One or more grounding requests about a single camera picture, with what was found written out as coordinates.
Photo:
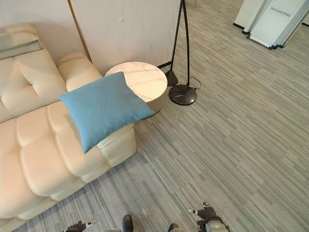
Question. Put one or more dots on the robot dark left foot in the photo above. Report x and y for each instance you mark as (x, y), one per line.
(127, 223)

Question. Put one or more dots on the wooden edged white partition panel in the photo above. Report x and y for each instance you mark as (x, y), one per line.
(125, 29)

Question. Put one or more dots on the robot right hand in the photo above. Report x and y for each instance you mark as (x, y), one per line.
(205, 213)

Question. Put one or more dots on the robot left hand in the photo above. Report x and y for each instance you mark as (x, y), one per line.
(77, 227)

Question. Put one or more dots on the black arched floor lamp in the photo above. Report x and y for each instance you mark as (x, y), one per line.
(182, 94)

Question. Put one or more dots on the round white marble side table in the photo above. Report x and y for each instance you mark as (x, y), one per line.
(147, 79)

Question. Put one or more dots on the cream leather sofa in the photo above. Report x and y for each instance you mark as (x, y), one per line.
(36, 135)

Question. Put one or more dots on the white folded display boards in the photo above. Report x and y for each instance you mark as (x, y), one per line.
(272, 21)

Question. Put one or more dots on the robot dark foot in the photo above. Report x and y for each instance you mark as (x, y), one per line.
(127, 223)
(172, 227)

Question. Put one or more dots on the robot dark right foot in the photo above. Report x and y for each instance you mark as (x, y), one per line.
(172, 227)

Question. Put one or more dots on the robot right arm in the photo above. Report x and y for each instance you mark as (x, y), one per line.
(213, 226)

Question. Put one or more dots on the blue square cushion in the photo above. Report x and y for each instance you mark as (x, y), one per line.
(103, 110)

